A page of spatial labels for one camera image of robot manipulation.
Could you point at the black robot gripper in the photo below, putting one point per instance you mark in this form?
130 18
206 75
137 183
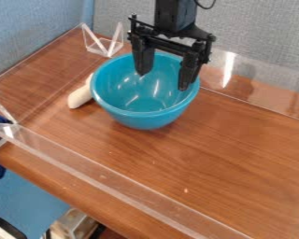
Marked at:
189 42

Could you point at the blue plastic bowl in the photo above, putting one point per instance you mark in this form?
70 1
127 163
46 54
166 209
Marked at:
142 102

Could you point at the white mushroom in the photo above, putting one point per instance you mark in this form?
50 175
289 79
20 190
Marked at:
80 96

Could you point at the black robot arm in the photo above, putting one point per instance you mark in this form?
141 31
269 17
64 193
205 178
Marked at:
174 14

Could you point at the clear acrylic back barrier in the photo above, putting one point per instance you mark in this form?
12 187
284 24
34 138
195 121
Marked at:
262 84

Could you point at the clear acrylic barrier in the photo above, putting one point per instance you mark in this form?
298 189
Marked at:
82 143
262 84

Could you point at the clear acrylic front barrier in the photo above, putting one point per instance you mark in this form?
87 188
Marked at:
82 143

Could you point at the black object bottom left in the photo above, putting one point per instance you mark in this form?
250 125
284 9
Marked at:
10 232

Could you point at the clear acrylic corner bracket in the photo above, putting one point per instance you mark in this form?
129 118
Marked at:
103 46

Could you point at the grey metal frame under table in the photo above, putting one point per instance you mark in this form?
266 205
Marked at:
74 225

